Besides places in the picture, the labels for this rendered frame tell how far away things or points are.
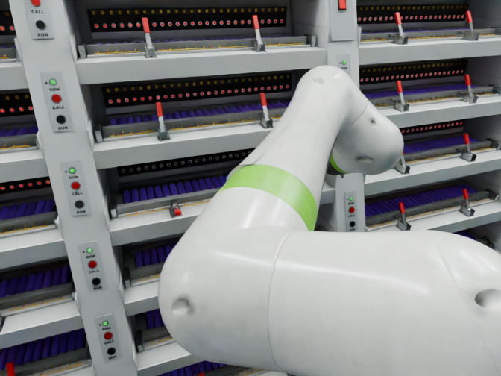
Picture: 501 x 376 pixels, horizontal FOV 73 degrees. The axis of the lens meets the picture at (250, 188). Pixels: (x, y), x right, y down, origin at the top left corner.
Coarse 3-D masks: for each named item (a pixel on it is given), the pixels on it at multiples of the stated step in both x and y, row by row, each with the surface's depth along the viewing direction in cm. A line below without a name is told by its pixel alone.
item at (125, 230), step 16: (240, 160) 103; (128, 176) 94; (144, 176) 96; (160, 176) 97; (336, 176) 94; (112, 192) 94; (112, 208) 82; (192, 208) 87; (112, 224) 81; (128, 224) 81; (144, 224) 81; (160, 224) 82; (176, 224) 84; (112, 240) 80; (128, 240) 82
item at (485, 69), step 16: (480, 0) 118; (496, 0) 113; (480, 16) 119; (496, 16) 114; (480, 64) 122; (496, 64) 116; (464, 80) 128; (464, 128) 132; (496, 128) 120; (464, 176) 135; (480, 176) 129; (496, 176) 123; (496, 224) 126
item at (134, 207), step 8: (192, 192) 89; (200, 192) 89; (208, 192) 89; (216, 192) 90; (152, 200) 86; (160, 200) 86; (168, 200) 86; (184, 200) 88; (192, 200) 89; (200, 200) 90; (120, 208) 83; (128, 208) 84; (136, 208) 85; (144, 208) 85; (152, 208) 86
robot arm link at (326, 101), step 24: (312, 72) 58; (336, 72) 57; (312, 96) 51; (336, 96) 53; (360, 96) 58; (288, 120) 46; (312, 120) 46; (336, 120) 51; (264, 144) 42; (288, 144) 40; (312, 144) 42; (240, 168) 38; (288, 168) 36; (312, 168) 39; (312, 192) 37
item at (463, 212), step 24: (384, 192) 122; (408, 192) 124; (432, 192) 125; (456, 192) 125; (480, 192) 124; (384, 216) 111; (408, 216) 113; (432, 216) 115; (456, 216) 115; (480, 216) 115
